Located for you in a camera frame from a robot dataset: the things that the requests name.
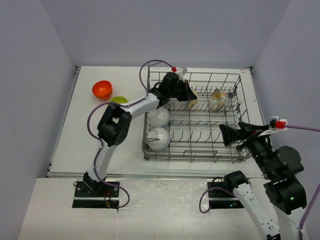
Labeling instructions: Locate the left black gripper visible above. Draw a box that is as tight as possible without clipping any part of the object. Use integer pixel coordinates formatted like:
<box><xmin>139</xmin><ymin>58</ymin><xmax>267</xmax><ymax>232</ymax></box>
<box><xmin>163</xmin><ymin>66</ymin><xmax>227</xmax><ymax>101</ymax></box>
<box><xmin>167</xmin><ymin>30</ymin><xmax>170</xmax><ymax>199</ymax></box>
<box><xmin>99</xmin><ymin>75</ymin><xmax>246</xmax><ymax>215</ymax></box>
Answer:
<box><xmin>167</xmin><ymin>79</ymin><xmax>196</xmax><ymax>102</ymax></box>

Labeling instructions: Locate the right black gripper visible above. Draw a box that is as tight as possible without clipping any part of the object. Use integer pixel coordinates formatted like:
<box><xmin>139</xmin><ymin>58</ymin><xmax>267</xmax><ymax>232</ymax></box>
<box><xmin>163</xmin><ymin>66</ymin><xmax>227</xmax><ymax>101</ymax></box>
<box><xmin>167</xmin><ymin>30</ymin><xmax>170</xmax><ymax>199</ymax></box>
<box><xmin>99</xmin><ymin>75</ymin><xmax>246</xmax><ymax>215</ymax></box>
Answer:
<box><xmin>219</xmin><ymin>120</ymin><xmax>275</xmax><ymax>177</ymax></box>

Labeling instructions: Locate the beige blue patterned bowl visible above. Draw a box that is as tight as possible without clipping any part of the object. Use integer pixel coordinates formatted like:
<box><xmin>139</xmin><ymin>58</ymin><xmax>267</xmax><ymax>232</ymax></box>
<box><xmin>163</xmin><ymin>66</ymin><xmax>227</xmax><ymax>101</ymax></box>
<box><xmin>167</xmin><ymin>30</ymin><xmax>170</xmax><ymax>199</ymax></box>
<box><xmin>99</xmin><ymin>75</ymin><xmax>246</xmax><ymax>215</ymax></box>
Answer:
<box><xmin>183</xmin><ymin>89</ymin><xmax>200</xmax><ymax>110</ymax></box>

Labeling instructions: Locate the floral patterned bowl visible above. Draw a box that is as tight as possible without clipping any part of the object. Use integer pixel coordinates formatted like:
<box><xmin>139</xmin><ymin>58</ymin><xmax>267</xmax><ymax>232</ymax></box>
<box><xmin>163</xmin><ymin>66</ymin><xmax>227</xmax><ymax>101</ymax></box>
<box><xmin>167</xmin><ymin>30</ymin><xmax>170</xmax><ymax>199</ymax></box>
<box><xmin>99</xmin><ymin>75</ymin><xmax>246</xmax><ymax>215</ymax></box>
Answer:
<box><xmin>210</xmin><ymin>88</ymin><xmax>228</xmax><ymax>111</ymax></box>

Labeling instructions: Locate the lime green bowl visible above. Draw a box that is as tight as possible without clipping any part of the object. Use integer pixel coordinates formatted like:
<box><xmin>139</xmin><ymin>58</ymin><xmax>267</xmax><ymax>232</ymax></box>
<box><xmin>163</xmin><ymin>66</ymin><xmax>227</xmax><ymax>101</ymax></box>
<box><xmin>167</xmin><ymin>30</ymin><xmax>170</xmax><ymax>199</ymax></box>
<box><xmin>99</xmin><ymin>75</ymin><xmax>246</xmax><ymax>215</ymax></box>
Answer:
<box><xmin>109</xmin><ymin>96</ymin><xmax>128</xmax><ymax>105</ymax></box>

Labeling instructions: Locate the orange bowl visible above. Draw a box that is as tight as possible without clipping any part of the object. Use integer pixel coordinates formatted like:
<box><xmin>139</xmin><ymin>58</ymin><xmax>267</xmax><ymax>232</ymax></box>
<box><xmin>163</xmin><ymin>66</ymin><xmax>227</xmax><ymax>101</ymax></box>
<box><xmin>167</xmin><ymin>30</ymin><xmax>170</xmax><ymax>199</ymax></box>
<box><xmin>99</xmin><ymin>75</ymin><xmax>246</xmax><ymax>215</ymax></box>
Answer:
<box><xmin>92</xmin><ymin>86</ymin><xmax>113</xmax><ymax>101</ymax></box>
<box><xmin>92</xmin><ymin>80</ymin><xmax>113</xmax><ymax>98</ymax></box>

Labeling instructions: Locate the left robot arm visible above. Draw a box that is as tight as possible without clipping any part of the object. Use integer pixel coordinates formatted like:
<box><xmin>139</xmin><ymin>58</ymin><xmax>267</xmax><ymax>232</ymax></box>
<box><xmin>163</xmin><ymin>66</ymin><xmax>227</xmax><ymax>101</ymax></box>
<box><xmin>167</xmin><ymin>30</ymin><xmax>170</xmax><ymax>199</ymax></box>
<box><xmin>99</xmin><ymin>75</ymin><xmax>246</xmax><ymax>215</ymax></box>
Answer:
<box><xmin>83</xmin><ymin>68</ymin><xmax>197</xmax><ymax>197</ymax></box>

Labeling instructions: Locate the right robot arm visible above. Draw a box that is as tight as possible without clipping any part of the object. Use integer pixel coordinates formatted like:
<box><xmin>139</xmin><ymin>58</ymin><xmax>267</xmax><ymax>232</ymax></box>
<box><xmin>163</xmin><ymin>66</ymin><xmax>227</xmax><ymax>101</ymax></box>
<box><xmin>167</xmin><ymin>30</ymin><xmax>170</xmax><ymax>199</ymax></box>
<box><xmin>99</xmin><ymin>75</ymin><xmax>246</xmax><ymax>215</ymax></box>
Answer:
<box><xmin>219</xmin><ymin>118</ymin><xmax>311</xmax><ymax>240</ymax></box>

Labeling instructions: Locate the white bowl middle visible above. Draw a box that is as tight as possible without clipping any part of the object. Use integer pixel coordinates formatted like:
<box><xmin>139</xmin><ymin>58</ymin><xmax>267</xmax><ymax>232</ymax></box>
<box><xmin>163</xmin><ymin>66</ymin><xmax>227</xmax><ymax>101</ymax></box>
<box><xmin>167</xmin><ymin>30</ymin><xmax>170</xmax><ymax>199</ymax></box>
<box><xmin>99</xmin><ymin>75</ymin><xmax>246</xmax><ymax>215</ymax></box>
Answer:
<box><xmin>147</xmin><ymin>107</ymin><xmax>171</xmax><ymax>128</ymax></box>

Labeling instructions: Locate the white bowl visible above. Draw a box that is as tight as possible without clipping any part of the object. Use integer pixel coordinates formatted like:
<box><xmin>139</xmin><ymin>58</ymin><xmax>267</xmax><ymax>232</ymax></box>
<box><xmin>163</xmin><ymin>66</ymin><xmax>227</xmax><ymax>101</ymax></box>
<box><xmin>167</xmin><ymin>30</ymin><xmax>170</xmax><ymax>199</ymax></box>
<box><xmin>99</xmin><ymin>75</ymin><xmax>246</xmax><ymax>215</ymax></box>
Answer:
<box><xmin>147</xmin><ymin>127</ymin><xmax>171</xmax><ymax>152</ymax></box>
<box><xmin>147</xmin><ymin>107</ymin><xmax>171</xmax><ymax>128</ymax></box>

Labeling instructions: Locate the white bowl front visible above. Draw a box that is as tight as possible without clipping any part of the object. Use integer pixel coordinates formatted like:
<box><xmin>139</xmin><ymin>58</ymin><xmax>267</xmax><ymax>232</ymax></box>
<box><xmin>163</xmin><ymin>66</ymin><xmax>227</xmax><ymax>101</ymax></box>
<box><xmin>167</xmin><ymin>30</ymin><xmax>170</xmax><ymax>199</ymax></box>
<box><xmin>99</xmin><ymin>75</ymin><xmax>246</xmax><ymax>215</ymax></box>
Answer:
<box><xmin>147</xmin><ymin>127</ymin><xmax>171</xmax><ymax>152</ymax></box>

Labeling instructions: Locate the grey wire dish rack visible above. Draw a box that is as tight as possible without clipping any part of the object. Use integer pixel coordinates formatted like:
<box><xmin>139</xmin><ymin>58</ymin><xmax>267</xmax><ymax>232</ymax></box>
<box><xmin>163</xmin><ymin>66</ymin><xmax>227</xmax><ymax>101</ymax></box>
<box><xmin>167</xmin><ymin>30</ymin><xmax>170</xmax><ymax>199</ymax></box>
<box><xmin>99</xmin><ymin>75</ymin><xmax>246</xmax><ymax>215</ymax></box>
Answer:
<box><xmin>142</xmin><ymin>69</ymin><xmax>250</xmax><ymax>163</ymax></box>

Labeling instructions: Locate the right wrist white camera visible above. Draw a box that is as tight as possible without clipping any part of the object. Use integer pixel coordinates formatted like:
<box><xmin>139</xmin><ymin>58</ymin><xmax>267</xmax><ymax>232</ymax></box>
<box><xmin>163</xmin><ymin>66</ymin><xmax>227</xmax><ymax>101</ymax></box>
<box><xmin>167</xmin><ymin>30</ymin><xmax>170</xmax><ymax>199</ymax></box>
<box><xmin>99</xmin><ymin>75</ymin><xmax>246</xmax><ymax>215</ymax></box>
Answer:
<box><xmin>258</xmin><ymin>115</ymin><xmax>288</xmax><ymax>137</ymax></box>

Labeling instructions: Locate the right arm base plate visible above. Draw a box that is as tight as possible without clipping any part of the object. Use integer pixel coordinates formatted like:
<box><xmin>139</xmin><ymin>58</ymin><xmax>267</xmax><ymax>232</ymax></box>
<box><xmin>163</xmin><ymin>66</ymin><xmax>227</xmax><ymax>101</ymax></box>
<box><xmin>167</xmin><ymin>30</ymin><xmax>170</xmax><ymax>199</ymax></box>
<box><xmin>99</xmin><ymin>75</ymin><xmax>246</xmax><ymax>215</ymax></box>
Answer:
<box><xmin>207</xmin><ymin>177</ymin><xmax>244</xmax><ymax>210</ymax></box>

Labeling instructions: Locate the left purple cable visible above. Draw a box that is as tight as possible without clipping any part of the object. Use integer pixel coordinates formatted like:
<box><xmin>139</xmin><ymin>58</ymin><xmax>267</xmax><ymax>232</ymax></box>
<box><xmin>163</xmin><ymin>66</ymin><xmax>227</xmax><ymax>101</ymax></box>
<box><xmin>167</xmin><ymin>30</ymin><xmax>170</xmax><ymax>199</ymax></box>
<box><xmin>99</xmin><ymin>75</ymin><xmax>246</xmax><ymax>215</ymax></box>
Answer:
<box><xmin>86</xmin><ymin>59</ymin><xmax>177</xmax><ymax>209</ymax></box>

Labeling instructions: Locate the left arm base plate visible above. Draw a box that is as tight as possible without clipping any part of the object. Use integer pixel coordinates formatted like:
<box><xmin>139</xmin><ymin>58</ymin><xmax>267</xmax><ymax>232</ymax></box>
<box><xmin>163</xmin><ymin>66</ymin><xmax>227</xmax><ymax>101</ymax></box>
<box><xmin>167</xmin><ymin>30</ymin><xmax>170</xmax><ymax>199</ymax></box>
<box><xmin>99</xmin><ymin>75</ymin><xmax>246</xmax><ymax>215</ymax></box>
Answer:
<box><xmin>72</xmin><ymin>181</ymin><xmax>120</xmax><ymax>210</ymax></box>

